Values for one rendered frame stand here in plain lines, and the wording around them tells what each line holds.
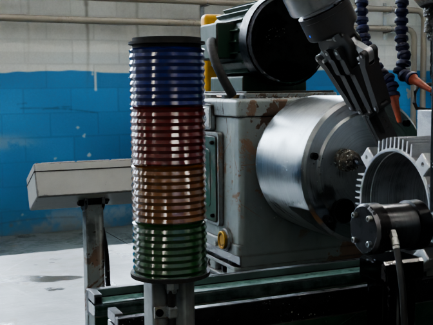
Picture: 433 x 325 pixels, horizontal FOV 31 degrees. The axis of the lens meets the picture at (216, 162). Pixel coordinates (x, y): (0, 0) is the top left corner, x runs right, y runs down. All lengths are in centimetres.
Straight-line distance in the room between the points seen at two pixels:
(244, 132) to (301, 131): 19
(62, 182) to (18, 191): 545
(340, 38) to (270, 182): 38
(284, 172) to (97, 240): 36
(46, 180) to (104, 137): 559
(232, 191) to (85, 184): 45
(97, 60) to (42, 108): 62
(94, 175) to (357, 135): 45
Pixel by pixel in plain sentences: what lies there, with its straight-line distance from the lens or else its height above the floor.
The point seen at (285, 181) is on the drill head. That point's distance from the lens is 131.
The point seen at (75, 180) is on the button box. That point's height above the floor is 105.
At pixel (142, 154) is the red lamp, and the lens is 59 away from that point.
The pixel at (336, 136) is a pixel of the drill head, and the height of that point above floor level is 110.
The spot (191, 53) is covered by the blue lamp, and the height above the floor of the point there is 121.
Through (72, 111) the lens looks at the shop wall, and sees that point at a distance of 659.
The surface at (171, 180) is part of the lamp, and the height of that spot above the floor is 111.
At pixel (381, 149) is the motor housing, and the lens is 111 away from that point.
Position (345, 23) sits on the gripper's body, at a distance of 107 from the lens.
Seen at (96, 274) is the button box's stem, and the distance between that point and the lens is 114.
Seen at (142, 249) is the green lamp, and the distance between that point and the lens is 60.
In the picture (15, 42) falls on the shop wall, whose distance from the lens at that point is 651.
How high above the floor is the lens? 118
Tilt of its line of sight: 5 degrees down
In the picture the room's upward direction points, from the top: 1 degrees counter-clockwise
